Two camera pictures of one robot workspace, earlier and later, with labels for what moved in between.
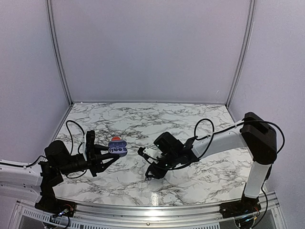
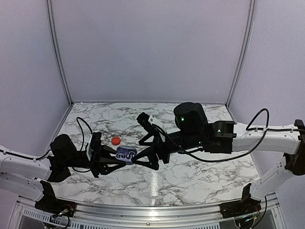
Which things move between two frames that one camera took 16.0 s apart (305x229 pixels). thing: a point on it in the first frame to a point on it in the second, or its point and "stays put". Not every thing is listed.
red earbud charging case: x=116 y=139 stays put
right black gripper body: x=172 y=162 to x=159 y=147
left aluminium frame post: x=57 y=50 stays put
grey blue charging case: x=118 y=147 to x=126 y=153
